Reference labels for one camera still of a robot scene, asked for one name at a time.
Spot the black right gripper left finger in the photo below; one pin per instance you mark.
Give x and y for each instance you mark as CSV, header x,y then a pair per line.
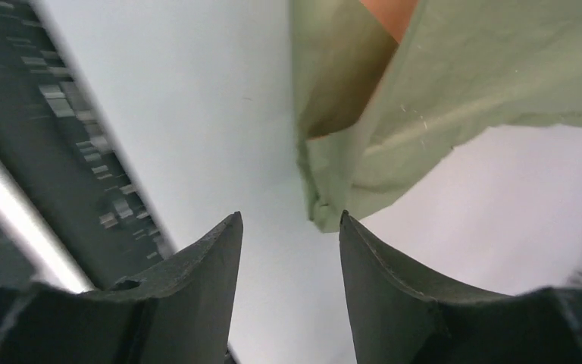
x,y
177,311

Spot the orange green wrapping paper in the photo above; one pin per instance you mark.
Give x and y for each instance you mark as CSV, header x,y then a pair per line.
x,y
384,90

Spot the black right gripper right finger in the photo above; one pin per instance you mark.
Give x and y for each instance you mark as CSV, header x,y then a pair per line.
x,y
401,311

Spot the black mounting base rail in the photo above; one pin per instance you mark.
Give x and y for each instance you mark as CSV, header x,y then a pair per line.
x,y
58,153

